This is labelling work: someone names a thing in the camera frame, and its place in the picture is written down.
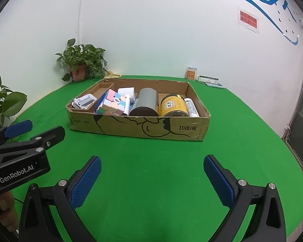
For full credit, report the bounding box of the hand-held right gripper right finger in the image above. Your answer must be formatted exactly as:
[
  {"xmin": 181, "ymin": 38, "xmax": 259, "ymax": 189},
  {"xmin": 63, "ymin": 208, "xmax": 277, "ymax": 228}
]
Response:
[{"xmin": 203, "ymin": 154, "xmax": 287, "ymax": 242}]

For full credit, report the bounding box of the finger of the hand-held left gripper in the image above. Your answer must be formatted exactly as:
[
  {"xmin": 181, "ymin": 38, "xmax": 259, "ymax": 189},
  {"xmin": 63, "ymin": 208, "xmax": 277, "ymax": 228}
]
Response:
[
  {"xmin": 0, "ymin": 120, "xmax": 33, "ymax": 147},
  {"xmin": 0, "ymin": 125, "xmax": 66, "ymax": 162}
]

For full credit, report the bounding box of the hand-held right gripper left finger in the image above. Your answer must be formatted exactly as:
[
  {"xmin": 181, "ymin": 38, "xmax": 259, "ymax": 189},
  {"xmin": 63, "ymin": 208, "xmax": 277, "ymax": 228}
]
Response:
[{"xmin": 18, "ymin": 155, "xmax": 102, "ymax": 242}]

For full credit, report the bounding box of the white grey folding stand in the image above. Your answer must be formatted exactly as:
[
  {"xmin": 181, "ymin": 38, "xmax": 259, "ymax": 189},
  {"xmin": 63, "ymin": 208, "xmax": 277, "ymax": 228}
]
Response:
[{"xmin": 73, "ymin": 93, "xmax": 98, "ymax": 111}]

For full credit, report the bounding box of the pastel puzzle cube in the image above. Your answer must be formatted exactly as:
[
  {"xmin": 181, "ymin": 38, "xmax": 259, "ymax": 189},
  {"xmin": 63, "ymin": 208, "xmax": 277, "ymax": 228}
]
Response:
[{"xmin": 96, "ymin": 89, "xmax": 128, "ymax": 116}]

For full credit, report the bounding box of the large cardboard box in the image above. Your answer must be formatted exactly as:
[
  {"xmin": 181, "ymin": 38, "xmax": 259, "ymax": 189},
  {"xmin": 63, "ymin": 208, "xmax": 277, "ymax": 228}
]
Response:
[{"xmin": 66, "ymin": 78, "xmax": 211, "ymax": 142}]

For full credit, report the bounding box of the white plastic bottle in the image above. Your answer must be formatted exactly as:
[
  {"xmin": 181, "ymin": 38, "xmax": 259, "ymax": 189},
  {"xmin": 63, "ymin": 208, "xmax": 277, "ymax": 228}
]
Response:
[{"xmin": 184, "ymin": 98, "xmax": 200, "ymax": 118}]

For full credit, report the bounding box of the white cylindrical holder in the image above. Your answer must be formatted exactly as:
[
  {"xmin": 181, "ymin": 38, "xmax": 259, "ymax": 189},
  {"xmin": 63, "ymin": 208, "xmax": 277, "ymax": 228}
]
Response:
[{"xmin": 117, "ymin": 87, "xmax": 136, "ymax": 104}]

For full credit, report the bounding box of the yellow label jar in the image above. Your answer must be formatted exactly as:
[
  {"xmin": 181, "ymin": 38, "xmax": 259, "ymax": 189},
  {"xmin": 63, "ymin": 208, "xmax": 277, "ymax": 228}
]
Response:
[{"xmin": 160, "ymin": 94, "xmax": 190, "ymax": 117}]

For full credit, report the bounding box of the silver tin can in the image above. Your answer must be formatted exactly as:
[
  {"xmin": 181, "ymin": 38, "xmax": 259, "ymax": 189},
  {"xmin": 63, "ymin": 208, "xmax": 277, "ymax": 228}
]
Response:
[{"xmin": 129, "ymin": 88, "xmax": 159, "ymax": 117}]

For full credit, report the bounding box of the person's left hand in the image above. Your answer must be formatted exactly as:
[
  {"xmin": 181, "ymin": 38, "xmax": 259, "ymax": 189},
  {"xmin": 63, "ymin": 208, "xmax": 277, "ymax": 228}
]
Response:
[{"xmin": 0, "ymin": 190, "xmax": 18, "ymax": 233}]

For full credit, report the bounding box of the large leafy green plant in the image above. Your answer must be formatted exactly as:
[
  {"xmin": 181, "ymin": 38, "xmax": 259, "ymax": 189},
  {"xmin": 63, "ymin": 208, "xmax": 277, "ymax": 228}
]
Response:
[{"xmin": 0, "ymin": 67, "xmax": 28, "ymax": 131}]

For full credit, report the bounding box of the green felt table cover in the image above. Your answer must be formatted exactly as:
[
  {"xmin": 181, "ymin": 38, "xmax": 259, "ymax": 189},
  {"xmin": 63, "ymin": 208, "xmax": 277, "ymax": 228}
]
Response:
[{"xmin": 13, "ymin": 75, "xmax": 303, "ymax": 242}]

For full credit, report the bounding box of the small potted green plant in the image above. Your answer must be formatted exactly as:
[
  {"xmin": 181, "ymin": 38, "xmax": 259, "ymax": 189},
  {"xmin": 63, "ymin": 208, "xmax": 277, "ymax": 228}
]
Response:
[{"xmin": 55, "ymin": 38, "xmax": 108, "ymax": 82}]

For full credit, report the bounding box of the clear plastic box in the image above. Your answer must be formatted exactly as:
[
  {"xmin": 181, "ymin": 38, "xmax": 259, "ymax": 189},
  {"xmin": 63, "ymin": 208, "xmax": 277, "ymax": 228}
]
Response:
[{"xmin": 197, "ymin": 75, "xmax": 219, "ymax": 83}]

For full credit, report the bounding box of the red wall sign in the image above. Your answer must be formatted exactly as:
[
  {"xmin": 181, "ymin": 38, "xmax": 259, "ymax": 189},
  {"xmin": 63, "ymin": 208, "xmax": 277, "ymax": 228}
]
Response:
[{"xmin": 239, "ymin": 6, "xmax": 260, "ymax": 34}]

